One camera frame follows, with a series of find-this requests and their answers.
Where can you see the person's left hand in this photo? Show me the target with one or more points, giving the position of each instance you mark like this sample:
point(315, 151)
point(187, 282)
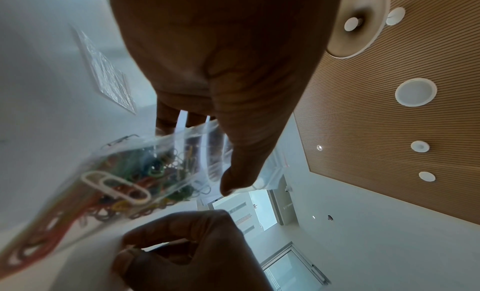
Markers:
point(232, 46)

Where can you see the person's right hand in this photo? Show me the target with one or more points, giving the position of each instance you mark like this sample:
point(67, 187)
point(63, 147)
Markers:
point(210, 254)

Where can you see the pile of colourful paper clips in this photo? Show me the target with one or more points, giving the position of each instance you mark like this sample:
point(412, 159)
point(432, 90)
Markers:
point(150, 169)

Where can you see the smooth clear plastic bag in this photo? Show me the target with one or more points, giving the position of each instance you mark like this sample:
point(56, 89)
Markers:
point(93, 156)

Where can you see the frosted glass door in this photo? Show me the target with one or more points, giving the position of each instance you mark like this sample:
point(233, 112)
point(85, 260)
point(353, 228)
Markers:
point(285, 269)

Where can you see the small white ceiling disc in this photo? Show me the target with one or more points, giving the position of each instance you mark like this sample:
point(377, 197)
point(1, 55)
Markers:
point(427, 176)
point(396, 16)
point(420, 146)

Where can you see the large round white ceiling light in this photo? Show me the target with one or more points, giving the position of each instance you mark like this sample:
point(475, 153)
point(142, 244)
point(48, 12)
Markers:
point(415, 92)

